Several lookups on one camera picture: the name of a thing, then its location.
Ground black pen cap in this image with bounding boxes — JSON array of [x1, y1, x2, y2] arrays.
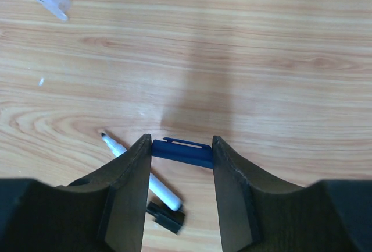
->
[[146, 201, 185, 234]]

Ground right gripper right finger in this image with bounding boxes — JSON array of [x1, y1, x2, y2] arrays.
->
[[212, 136, 371, 251]]

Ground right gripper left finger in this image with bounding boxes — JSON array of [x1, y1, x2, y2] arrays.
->
[[1, 134, 152, 251]]

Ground white pen black end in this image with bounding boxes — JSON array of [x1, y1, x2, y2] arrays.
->
[[101, 132, 183, 211]]

